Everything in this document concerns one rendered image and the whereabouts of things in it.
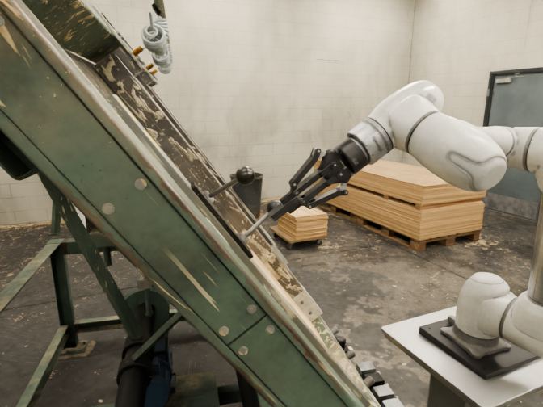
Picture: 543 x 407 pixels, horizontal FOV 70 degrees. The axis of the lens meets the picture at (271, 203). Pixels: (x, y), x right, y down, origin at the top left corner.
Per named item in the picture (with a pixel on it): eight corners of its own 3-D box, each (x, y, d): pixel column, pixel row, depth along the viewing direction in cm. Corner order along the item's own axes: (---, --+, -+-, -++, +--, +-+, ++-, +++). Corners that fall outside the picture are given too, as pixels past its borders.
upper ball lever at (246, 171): (205, 211, 80) (256, 183, 74) (193, 197, 78) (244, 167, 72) (211, 202, 83) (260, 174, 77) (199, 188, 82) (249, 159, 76)
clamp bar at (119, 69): (309, 328, 138) (362, 287, 139) (60, 28, 99) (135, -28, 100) (300, 313, 147) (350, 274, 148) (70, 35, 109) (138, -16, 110)
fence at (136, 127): (359, 414, 100) (371, 404, 100) (94, 107, 69) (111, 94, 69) (351, 400, 105) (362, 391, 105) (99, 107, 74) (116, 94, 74)
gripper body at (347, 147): (355, 136, 80) (319, 163, 79) (375, 168, 82) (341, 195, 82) (340, 133, 87) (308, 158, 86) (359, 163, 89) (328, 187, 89)
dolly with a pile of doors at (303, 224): (327, 245, 471) (329, 213, 461) (288, 252, 451) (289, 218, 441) (304, 231, 526) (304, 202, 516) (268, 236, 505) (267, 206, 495)
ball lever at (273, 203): (246, 251, 83) (289, 209, 86) (235, 238, 81) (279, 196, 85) (239, 248, 86) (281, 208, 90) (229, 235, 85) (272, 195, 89)
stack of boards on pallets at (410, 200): (481, 240, 489) (489, 179, 470) (417, 253, 448) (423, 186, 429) (362, 199, 707) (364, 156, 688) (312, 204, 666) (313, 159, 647)
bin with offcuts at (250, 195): (269, 219, 583) (269, 176, 567) (237, 223, 562) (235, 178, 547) (256, 210, 628) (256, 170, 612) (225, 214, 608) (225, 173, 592)
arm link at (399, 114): (358, 106, 84) (400, 135, 75) (414, 63, 85) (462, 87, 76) (367, 139, 92) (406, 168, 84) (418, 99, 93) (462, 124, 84)
